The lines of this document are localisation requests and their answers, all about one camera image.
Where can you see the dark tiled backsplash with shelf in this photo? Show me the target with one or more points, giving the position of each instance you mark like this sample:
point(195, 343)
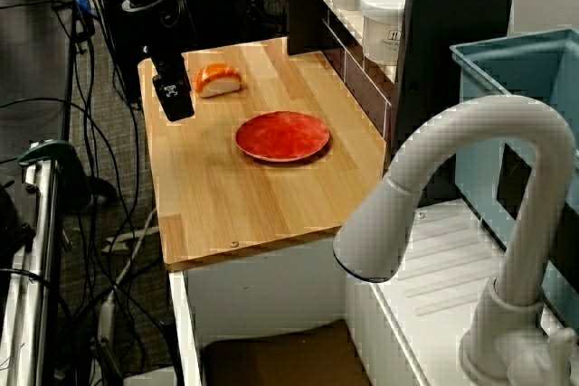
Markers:
point(357, 69)

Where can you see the green clamp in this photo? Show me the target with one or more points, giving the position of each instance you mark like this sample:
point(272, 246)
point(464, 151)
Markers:
point(54, 153)

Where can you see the white toy kitchen cabinet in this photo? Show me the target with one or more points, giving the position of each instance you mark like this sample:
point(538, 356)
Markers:
point(280, 286)

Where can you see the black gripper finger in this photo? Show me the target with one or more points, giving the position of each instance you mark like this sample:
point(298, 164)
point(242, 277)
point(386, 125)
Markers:
point(175, 96)

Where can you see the white jar with printed logo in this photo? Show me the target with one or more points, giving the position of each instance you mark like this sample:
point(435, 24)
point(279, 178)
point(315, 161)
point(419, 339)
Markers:
point(382, 24)

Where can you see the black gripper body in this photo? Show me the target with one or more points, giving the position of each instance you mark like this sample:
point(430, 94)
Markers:
point(164, 58)

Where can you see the black upright post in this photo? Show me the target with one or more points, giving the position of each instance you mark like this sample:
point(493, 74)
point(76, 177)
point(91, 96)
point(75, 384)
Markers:
point(457, 20)

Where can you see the silver metal rail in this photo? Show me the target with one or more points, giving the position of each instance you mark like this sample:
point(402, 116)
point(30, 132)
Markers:
point(34, 268)

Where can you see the salmon sushi toy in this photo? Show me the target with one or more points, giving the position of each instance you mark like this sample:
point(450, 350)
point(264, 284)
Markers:
point(216, 81)

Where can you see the red round plate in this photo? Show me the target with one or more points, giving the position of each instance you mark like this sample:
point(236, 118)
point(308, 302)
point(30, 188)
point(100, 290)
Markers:
point(282, 135)

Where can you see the blue plastic bin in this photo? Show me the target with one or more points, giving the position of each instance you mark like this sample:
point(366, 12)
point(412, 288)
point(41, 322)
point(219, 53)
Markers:
point(488, 87)

